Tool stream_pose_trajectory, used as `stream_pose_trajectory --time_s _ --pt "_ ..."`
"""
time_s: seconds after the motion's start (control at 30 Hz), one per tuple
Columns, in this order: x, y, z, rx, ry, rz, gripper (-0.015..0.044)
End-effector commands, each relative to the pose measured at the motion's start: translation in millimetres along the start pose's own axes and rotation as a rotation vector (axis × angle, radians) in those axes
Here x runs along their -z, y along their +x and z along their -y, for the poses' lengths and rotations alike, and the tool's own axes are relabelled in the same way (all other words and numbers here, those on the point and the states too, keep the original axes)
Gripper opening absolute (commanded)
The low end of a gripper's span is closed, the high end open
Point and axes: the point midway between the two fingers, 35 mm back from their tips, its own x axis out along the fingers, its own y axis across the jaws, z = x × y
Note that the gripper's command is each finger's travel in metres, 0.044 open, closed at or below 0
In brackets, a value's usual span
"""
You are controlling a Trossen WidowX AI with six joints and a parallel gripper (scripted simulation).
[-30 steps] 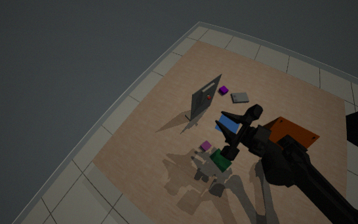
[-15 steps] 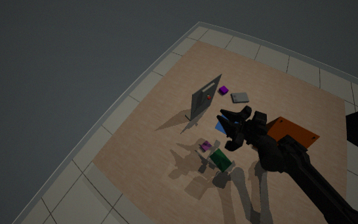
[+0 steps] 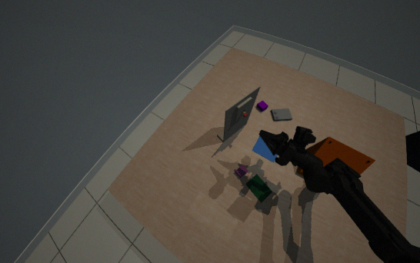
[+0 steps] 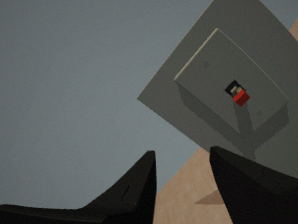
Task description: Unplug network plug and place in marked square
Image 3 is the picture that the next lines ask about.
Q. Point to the small purple block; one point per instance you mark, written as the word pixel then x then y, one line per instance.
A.
pixel 241 171
pixel 262 106

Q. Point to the blue flat square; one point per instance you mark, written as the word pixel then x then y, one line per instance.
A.
pixel 262 149

